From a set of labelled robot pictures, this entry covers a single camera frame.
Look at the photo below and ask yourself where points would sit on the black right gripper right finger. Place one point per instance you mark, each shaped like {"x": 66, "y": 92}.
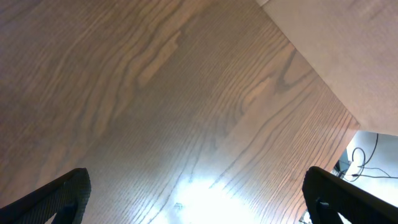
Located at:
{"x": 329, "y": 199}

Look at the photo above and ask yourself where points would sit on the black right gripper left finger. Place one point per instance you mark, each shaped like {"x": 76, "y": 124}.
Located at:
{"x": 62, "y": 200}

